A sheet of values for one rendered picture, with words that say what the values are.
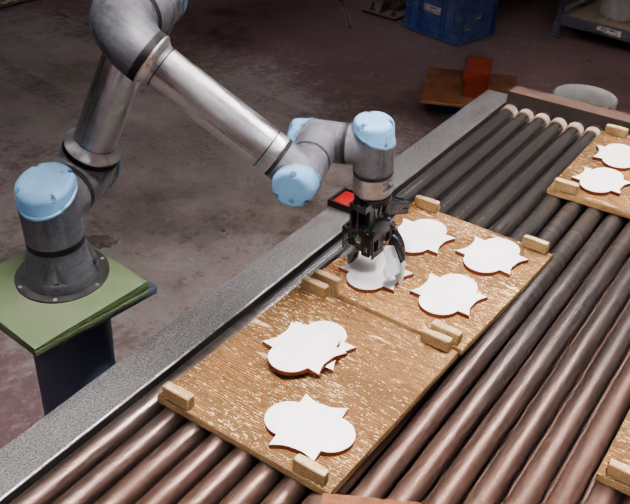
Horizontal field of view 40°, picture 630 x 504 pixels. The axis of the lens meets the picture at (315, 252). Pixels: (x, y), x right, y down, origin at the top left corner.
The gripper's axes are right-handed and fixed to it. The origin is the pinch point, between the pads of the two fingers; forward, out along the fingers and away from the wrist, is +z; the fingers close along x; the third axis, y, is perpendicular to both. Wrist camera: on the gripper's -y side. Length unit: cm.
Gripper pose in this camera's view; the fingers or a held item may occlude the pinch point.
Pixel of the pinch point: (376, 269)
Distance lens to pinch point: 176.2
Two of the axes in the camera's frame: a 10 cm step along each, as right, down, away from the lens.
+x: 8.0, 3.5, -4.8
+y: -5.9, 5.0, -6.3
